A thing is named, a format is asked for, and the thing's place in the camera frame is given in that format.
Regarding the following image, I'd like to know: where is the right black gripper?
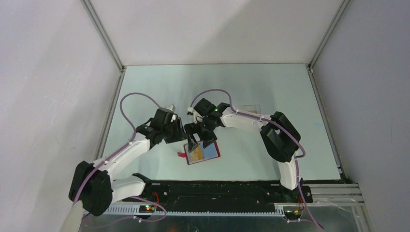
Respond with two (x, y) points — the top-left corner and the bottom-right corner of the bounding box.
(184, 117), (218, 153)

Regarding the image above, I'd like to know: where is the red leather card holder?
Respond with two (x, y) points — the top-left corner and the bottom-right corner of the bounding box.
(177, 141), (220, 165)

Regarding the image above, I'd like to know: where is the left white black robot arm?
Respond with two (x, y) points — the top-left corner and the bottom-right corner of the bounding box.
(68, 105), (187, 216)

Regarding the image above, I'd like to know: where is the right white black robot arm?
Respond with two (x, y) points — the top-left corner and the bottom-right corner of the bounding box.
(184, 98), (301, 202)

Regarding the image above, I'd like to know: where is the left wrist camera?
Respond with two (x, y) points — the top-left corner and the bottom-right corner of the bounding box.
(164, 104), (176, 113)

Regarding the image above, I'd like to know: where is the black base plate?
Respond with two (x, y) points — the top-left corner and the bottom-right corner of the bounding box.
(138, 180), (313, 203)

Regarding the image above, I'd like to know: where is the grey slotted cable duct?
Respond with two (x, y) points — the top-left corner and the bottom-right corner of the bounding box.
(103, 204), (285, 217)

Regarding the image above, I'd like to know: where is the left aluminium frame post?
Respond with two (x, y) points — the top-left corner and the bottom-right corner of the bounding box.
(80, 0), (125, 72)

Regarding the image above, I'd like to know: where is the aluminium frame post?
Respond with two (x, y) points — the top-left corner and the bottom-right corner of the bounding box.
(80, 0), (125, 72)
(307, 0), (352, 73)

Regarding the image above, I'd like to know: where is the aluminium front rail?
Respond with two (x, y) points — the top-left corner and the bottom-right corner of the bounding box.
(307, 184), (365, 206)

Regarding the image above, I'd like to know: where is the right aluminium frame post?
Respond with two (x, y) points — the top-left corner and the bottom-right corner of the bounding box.
(307, 0), (352, 73)

